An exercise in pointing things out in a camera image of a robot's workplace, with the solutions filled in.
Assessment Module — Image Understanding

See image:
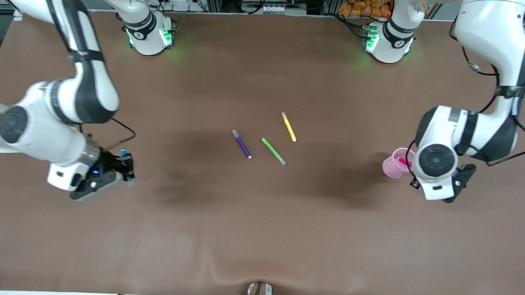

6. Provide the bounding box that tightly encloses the black base cable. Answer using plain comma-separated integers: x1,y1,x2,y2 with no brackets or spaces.
332,13,368,39

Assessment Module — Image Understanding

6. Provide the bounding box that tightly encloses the green marker pen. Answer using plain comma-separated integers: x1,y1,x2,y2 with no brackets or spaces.
260,138,288,166

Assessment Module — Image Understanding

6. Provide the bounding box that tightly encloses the brown table cover sheet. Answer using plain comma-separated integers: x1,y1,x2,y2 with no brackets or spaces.
0,1,525,295

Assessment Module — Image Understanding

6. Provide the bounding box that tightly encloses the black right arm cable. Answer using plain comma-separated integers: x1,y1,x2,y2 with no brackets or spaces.
80,115,138,153

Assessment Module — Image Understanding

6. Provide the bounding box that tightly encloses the yellow marker pen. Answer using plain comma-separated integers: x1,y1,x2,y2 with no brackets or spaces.
280,112,299,143

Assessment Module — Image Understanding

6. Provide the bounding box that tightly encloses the orange snack bags pile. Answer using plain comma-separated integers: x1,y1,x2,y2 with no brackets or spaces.
337,0,394,19

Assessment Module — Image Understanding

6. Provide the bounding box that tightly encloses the purple marker pen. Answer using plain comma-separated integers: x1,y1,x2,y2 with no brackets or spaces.
231,129,254,159

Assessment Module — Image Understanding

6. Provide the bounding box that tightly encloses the pink plastic cup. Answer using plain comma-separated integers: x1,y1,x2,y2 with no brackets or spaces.
382,147,418,179

